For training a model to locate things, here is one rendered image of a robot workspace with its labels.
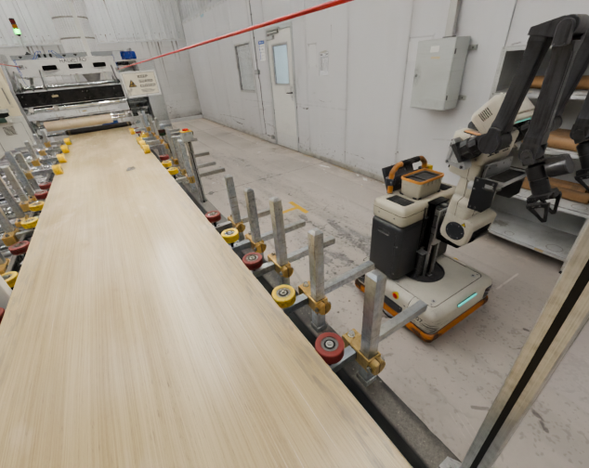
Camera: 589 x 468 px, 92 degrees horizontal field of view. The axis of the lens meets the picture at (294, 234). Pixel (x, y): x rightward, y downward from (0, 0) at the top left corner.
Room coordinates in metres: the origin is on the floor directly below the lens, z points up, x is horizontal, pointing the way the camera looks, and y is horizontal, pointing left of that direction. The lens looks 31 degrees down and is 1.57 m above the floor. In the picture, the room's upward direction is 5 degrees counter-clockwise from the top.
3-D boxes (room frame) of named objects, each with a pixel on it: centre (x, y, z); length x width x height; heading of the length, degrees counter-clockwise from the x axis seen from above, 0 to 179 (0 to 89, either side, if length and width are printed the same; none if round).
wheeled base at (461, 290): (1.53, -0.86, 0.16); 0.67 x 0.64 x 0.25; 29
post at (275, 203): (0.96, 0.06, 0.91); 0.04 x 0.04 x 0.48; 30
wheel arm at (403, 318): (0.61, -0.24, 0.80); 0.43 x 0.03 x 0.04; 120
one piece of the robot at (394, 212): (1.61, -0.81, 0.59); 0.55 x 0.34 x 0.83; 119
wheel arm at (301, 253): (1.04, 0.01, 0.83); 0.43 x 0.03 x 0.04; 120
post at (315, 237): (0.75, -0.06, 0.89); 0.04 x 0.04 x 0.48; 30
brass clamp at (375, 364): (0.55, -0.18, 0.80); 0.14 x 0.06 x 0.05; 30
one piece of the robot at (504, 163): (1.28, -1.00, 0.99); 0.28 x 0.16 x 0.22; 119
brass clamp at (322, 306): (0.76, -0.05, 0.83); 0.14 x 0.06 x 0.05; 30
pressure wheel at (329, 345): (0.51, -0.07, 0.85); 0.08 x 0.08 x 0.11
